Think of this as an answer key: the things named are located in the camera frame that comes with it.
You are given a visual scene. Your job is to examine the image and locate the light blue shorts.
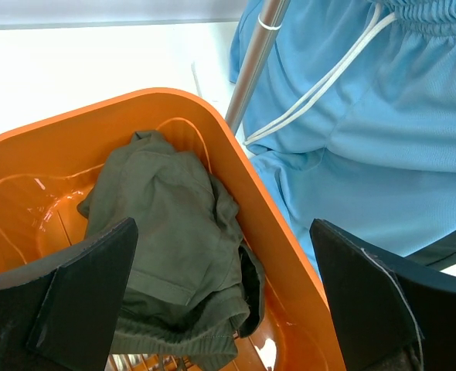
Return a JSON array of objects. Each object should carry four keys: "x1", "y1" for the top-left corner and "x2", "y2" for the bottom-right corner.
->
[{"x1": 243, "y1": 1, "x2": 456, "y2": 261}]

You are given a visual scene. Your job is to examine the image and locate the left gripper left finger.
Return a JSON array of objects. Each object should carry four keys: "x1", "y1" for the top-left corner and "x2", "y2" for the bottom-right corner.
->
[{"x1": 0, "y1": 218, "x2": 138, "y2": 370}]

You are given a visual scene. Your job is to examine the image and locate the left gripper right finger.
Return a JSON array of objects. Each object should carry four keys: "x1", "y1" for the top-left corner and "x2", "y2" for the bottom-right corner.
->
[{"x1": 310, "y1": 220, "x2": 456, "y2": 370}]

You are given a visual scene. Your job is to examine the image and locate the orange plastic laundry basket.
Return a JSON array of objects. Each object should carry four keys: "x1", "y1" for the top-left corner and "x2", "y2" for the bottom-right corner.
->
[{"x1": 0, "y1": 88, "x2": 345, "y2": 370}]

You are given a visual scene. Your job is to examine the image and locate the white metal clothes rack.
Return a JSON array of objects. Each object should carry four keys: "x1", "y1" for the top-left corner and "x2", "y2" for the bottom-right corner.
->
[{"x1": 225, "y1": 0, "x2": 290, "y2": 134}]

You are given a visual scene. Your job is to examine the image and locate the dark navy shorts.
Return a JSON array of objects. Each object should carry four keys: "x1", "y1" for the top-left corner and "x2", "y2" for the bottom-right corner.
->
[{"x1": 407, "y1": 231, "x2": 456, "y2": 271}]

